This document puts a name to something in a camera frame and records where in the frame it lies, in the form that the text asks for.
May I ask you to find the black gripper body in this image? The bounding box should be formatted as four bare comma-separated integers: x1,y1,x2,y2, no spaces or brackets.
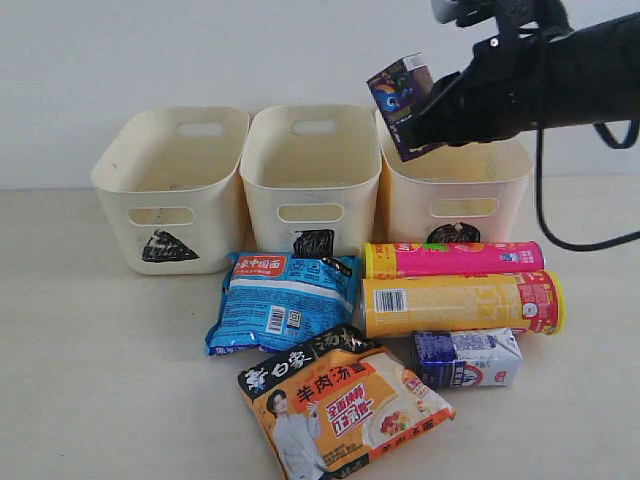
399,23,555,149

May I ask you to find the purple drink carton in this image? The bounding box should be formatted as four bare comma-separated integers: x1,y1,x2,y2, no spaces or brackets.
367,52,433,162

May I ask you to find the pink chips can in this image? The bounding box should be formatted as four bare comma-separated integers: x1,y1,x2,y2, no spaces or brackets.
364,241,545,279

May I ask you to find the yellow chips can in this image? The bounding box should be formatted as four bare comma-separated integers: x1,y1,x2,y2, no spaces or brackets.
361,270,567,338

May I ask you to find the blue white milk carton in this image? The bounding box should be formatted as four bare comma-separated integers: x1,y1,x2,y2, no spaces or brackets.
413,328,523,389

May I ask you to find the blue instant noodle packet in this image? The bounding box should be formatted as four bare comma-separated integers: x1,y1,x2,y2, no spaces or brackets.
205,252,361,356

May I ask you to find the orange instant noodle packet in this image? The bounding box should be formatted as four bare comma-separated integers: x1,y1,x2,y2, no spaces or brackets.
238,324,456,479

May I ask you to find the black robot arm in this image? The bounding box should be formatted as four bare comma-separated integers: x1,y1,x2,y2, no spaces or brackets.
396,1,639,148

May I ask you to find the cream bin circle mark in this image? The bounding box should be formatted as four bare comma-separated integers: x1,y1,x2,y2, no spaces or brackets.
374,112,533,243

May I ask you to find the cream bin square mark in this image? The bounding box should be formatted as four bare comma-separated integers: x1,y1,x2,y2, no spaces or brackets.
239,103,383,262

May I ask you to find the cream bin triangle mark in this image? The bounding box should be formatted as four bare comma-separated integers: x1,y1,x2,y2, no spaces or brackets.
89,105,251,276

